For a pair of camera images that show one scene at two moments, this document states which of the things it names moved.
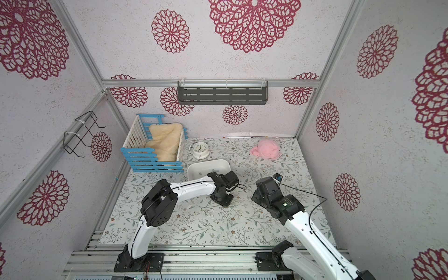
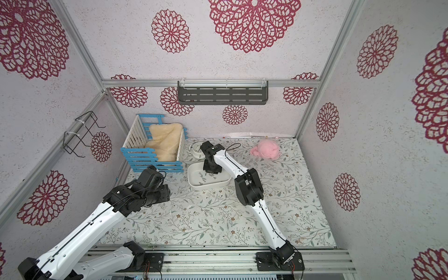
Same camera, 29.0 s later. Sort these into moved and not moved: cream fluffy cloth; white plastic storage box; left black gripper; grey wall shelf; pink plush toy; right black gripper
Moved: right black gripper; left black gripper
Not moved: grey wall shelf; cream fluffy cloth; white plastic storage box; pink plush toy
